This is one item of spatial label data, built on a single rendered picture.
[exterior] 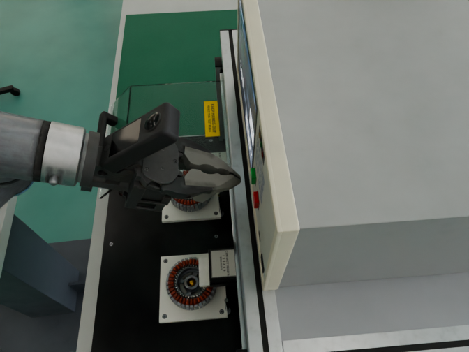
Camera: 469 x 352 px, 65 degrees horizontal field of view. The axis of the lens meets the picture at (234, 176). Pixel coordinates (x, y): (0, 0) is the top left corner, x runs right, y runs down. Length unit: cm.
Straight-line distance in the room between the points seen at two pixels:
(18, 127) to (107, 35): 238
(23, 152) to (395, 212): 40
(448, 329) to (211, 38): 118
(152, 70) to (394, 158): 105
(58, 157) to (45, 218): 157
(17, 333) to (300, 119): 162
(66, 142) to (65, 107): 196
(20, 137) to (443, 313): 57
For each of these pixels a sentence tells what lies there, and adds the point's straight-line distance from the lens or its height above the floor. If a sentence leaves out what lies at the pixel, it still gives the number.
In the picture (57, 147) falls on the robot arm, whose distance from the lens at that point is 47.
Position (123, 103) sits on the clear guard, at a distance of 83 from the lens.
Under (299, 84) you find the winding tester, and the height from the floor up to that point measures 132.
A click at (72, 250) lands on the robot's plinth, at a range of 188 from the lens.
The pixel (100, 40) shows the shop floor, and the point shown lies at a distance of 280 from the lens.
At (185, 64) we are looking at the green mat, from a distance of 135.
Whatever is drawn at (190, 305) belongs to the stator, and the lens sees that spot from 85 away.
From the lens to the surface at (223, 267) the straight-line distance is 75.
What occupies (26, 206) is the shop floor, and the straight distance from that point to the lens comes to 211.
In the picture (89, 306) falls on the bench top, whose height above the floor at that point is 75.
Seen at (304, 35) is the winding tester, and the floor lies 132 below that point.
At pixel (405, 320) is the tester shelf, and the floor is 111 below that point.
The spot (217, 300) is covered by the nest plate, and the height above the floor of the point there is 78.
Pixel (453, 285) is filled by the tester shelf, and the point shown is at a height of 111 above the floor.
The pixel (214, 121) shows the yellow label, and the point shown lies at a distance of 75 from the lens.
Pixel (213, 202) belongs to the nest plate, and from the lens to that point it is 97.
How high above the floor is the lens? 164
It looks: 58 degrees down
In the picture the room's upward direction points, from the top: straight up
